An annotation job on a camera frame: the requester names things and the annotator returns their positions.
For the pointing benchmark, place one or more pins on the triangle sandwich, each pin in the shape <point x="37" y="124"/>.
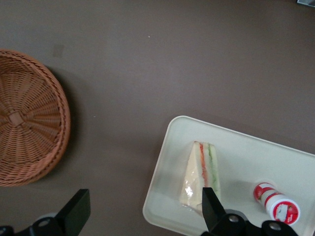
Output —
<point x="194" y="172"/>

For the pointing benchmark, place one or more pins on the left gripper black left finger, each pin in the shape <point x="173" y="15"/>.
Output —
<point x="73" y="214"/>

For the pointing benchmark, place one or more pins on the round brown wicker basket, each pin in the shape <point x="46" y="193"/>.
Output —
<point x="32" y="118"/>

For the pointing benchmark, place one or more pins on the silver metal bracket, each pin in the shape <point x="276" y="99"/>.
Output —
<point x="307" y="2"/>

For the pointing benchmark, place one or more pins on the red white yogurt cup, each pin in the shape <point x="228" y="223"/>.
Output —
<point x="273" y="199"/>

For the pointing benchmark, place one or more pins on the beige plastic tray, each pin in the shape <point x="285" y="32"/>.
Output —
<point x="246" y="159"/>

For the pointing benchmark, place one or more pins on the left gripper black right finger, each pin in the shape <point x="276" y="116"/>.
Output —
<point x="214" y="211"/>

